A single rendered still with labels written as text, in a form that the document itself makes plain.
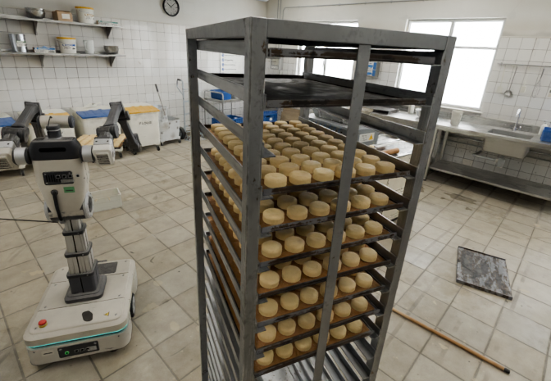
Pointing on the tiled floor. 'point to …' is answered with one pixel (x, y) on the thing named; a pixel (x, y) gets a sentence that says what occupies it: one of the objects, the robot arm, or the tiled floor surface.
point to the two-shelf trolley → (220, 100)
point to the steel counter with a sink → (479, 129)
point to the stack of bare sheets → (483, 272)
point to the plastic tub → (107, 199)
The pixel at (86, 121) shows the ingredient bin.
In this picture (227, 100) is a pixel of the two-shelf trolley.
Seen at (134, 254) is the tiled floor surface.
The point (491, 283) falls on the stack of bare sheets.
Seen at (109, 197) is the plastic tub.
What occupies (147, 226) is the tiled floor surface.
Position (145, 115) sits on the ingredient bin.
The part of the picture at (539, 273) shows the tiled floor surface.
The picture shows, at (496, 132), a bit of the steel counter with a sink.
